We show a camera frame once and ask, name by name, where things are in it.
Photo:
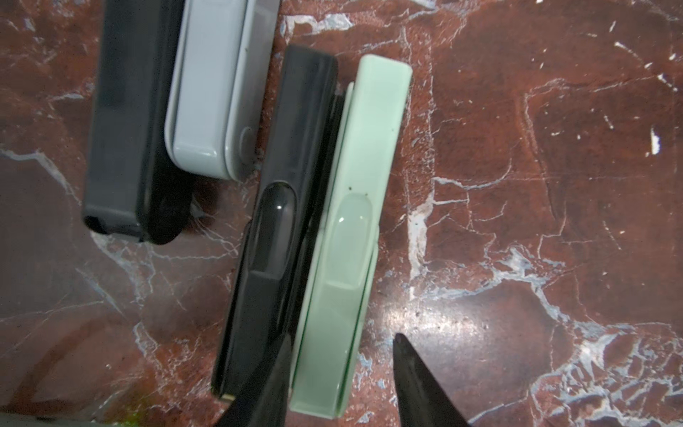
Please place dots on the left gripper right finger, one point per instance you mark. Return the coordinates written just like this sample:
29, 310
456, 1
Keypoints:
421, 400

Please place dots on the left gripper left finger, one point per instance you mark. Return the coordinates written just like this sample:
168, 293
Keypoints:
263, 399

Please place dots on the black pruning pliers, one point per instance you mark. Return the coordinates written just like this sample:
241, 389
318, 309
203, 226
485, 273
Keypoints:
132, 187
280, 238

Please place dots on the light green pliers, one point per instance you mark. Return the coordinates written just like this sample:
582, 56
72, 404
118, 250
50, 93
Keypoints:
347, 244

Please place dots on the grey pruning pliers left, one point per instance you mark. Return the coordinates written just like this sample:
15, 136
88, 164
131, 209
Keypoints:
218, 86

